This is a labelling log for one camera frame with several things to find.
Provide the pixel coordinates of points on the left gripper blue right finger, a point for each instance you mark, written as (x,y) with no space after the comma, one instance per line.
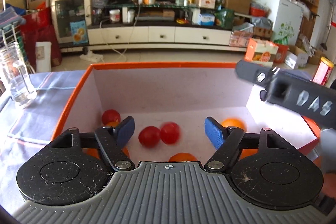
(226,141)

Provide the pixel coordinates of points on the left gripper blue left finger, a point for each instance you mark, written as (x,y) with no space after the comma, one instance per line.
(111,141)

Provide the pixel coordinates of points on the orange fruit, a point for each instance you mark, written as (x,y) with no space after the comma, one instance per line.
(234,122)
(112,124)
(183,157)

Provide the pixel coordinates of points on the red tomato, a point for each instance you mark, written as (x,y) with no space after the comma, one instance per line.
(149,137)
(170,133)
(110,116)

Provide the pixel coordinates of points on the red yellow cylindrical can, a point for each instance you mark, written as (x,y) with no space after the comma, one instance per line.
(323,71)

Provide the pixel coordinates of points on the orange cardboard box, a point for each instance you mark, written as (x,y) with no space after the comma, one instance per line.
(184,93)

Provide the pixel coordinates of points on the orange fruit carton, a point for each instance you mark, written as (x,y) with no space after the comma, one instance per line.
(262,52)

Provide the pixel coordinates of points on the blue plaid tablecloth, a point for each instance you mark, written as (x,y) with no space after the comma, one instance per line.
(24,131)

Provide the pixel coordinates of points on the white chest freezer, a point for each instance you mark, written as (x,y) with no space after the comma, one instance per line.
(286,16)

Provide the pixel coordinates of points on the white tv stand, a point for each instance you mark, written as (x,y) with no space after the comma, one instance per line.
(149,37)

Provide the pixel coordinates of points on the glass mug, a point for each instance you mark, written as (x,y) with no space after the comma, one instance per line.
(15,76)

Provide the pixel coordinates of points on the brown cardboard box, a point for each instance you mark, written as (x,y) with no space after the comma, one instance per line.
(240,6)

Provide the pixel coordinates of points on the red shopping bag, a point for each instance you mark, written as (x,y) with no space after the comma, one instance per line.
(39,28)

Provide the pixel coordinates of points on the white glass-door cabinet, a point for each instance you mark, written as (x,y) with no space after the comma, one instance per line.
(65,12)

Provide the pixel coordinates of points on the wire rack cart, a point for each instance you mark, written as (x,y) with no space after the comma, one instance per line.
(11,22)

